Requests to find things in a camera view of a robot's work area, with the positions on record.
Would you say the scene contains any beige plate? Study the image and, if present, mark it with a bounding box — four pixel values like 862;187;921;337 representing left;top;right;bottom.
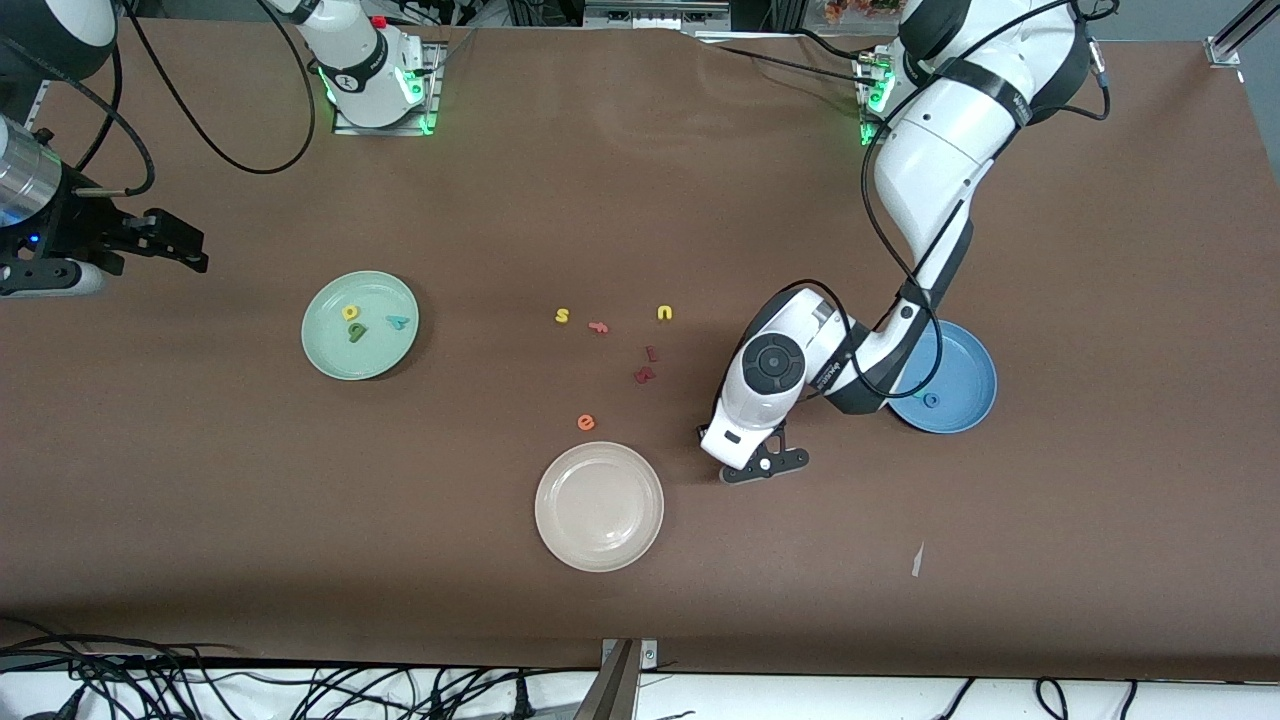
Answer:
534;441;665;573

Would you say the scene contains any blue plate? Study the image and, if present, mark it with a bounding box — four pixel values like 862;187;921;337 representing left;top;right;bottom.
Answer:
888;320;999;435

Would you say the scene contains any green plate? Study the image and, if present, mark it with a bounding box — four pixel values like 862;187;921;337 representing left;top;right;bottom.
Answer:
301;270;420;382

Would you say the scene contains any brown table cover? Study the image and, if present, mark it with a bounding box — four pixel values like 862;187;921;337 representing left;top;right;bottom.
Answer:
0;20;1280;683

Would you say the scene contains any grey angled bar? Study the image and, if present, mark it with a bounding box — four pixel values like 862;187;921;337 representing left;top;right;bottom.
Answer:
575;640;639;720

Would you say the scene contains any aluminium profile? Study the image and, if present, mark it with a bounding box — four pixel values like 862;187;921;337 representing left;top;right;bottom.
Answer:
1205;0;1280;69

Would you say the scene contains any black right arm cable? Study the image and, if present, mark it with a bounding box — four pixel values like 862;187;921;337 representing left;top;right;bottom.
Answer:
0;0;317;197

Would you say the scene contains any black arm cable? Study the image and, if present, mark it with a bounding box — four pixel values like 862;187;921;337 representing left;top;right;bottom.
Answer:
0;0;317;197
770;0;1116;401

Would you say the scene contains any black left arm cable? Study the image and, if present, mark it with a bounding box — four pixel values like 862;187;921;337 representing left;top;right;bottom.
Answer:
770;0;1116;401

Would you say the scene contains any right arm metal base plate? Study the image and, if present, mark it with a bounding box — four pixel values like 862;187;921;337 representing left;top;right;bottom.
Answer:
333;40;441;136

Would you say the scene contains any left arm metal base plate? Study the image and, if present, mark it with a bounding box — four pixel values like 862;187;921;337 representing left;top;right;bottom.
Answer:
855;50;893;148

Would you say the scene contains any black cable on table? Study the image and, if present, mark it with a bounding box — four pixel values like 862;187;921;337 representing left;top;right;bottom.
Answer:
712;28;873;81

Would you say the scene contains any black cable bundle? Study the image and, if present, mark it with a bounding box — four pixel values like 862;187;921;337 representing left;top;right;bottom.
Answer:
0;618;601;720

